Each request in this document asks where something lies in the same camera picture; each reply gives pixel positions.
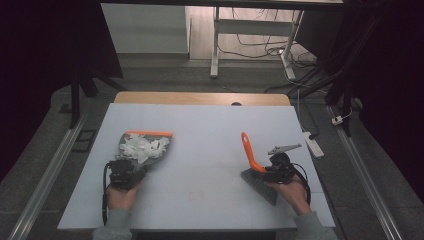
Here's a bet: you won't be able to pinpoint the aluminium rail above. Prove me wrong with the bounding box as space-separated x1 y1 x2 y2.
7 114 88 240
327 105 404 240

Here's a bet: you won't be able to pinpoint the white power strip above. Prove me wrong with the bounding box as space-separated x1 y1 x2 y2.
302 131 325 159

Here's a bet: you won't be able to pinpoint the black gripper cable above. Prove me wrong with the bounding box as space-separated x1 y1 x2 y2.
101 161 112 226
291 162 313 205

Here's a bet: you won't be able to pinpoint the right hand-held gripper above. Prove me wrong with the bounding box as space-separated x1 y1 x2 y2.
264 143 303 184

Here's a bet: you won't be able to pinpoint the pile of white paper scraps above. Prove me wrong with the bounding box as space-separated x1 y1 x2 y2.
119 133 171 165

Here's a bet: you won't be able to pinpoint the black tripod stand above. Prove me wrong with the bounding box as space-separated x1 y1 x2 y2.
68 64 128 130

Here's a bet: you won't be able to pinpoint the person's right hand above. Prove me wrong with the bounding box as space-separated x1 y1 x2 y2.
267 174 313 216

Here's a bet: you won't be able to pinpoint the grey dustpan with orange edge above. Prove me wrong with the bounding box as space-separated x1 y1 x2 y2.
118 129 174 169

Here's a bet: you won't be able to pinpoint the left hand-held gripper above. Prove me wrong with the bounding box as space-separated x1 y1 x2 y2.
105 158 148 192

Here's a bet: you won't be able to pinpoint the black floor cables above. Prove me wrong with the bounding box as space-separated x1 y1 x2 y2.
218 8 321 96

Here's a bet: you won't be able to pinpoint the person's left hand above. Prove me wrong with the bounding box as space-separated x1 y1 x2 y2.
106 181 142 212

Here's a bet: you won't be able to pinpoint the white metal desk frame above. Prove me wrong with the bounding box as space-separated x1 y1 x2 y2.
209 6 305 81

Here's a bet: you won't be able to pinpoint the white cabinet panel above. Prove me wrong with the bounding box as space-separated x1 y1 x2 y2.
100 3 190 55

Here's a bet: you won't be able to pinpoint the wooden table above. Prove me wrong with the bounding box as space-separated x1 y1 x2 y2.
113 91 292 107

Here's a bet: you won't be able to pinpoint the black metal stand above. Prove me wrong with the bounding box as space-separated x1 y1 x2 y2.
289 13 384 138

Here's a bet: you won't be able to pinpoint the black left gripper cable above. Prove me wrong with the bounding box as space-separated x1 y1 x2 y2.
101 161 112 226

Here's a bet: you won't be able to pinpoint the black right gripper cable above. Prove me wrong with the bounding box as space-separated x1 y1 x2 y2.
291 162 313 205

